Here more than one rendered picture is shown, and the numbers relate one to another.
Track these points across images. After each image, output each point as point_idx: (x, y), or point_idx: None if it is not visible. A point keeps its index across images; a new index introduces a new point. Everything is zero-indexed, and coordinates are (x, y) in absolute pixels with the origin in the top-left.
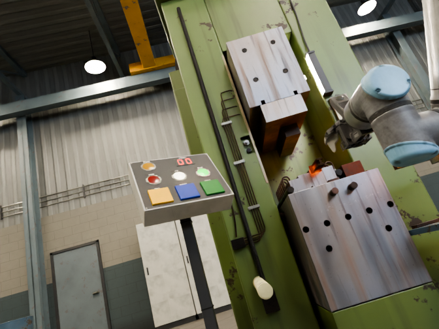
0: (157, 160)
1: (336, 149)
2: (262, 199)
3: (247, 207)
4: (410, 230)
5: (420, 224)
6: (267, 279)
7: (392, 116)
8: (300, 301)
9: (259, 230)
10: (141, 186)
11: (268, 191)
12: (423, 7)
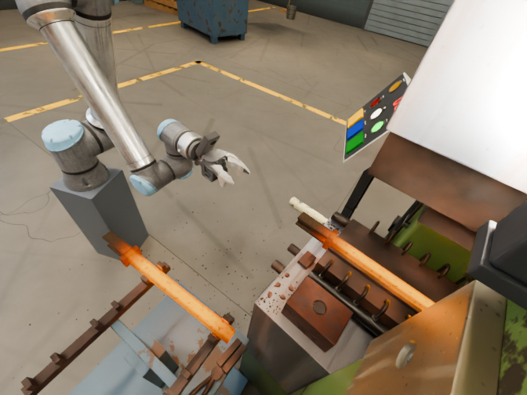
0: (404, 85)
1: (235, 174)
2: (409, 227)
3: (414, 216)
4: (245, 336)
5: (234, 341)
6: None
7: None
8: None
9: (394, 239)
10: (369, 102)
11: (411, 229)
12: (121, 103)
